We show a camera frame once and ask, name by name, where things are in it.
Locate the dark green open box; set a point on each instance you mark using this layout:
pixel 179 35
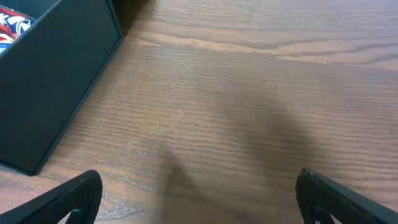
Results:
pixel 48 72

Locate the red Hacks candy bag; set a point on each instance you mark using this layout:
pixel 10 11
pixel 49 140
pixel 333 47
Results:
pixel 13 25

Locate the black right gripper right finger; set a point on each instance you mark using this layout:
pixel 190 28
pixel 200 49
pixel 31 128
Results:
pixel 322 200

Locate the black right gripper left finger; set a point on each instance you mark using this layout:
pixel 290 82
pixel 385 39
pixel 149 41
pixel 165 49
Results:
pixel 78 199

